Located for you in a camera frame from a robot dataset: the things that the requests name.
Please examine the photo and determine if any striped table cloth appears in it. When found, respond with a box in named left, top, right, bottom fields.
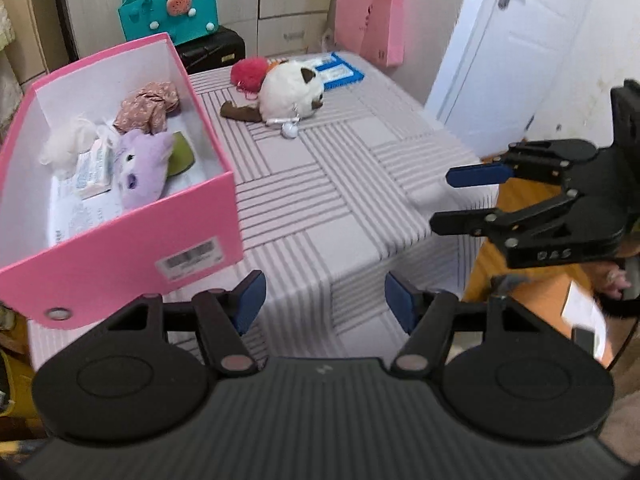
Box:
left=27, top=61, right=497, bottom=366

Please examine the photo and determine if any white fluffy pompom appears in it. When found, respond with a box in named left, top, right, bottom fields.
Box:
left=39, top=117, right=98, bottom=180

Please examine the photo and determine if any pink storage box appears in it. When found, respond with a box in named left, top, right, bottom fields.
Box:
left=1, top=34, right=243, bottom=330

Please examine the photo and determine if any green round puff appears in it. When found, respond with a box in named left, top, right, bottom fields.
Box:
left=167, top=131, right=195, bottom=178

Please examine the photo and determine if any blue white wipes pack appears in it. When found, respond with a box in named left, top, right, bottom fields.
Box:
left=303, top=52, right=364, bottom=90

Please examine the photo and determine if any pink floral scrunchie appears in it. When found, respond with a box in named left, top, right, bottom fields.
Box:
left=113, top=81, right=180, bottom=134

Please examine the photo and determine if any purple plush toy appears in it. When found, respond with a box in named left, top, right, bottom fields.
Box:
left=114, top=129, right=175, bottom=212

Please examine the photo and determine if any teal felt handbag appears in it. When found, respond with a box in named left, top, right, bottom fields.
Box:
left=118, top=0, right=219, bottom=46

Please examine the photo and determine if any red fluffy pompom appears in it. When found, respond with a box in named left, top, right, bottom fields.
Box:
left=230, top=56, right=270, bottom=93

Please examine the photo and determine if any person's right hand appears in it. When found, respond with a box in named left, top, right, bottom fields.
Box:
left=594, top=259, right=634, bottom=300

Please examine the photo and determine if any white cat plush toy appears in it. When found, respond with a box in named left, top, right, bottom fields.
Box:
left=219, top=61, right=324, bottom=140

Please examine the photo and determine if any white wardrobe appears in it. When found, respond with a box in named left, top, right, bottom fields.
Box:
left=63, top=0, right=330, bottom=58

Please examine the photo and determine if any pink paper bag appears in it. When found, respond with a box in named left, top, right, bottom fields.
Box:
left=334, top=0, right=405, bottom=68

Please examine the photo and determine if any white door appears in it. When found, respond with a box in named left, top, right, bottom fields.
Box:
left=425, top=0, right=591, bottom=157

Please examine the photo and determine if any black suitcase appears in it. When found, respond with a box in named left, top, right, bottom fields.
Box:
left=176, top=26, right=246, bottom=74

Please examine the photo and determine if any white tissue pack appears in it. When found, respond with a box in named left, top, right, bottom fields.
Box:
left=73, top=124, right=119, bottom=200

